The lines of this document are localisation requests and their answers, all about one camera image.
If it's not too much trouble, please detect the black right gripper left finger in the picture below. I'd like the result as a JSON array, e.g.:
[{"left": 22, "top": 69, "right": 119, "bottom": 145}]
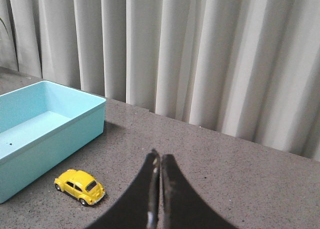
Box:
[{"left": 87, "top": 148, "right": 160, "bottom": 229}]

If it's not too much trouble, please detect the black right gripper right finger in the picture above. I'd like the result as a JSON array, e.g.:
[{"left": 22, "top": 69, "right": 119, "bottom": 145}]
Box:
[{"left": 161, "top": 154, "right": 235, "bottom": 229}]

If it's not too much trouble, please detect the yellow toy beetle car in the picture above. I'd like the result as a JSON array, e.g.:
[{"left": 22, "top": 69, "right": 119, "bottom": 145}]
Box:
[{"left": 54, "top": 169, "right": 106, "bottom": 206}]

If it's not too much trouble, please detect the light blue storage box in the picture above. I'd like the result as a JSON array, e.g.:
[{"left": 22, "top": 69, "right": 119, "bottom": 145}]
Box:
[{"left": 0, "top": 80, "right": 106, "bottom": 202}]

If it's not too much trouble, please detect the grey pleated curtain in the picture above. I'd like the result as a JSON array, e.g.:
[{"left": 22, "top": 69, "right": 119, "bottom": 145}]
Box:
[{"left": 0, "top": 0, "right": 320, "bottom": 160}]

